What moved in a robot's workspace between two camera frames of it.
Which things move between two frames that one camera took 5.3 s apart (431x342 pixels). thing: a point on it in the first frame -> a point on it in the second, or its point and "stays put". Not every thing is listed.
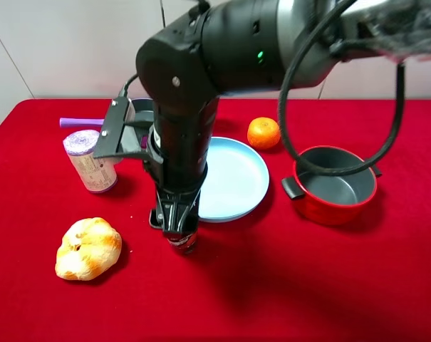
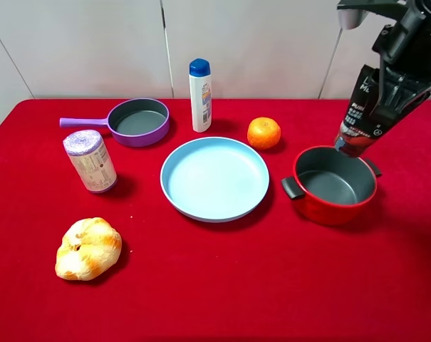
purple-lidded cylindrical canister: x=98 y=174 stays put
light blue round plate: x=236 y=180 stays put
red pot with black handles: x=337 y=199 stays put
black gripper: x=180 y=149 -> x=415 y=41
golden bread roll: x=88 y=249 stays put
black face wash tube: x=183 y=243 -> x=362 y=127
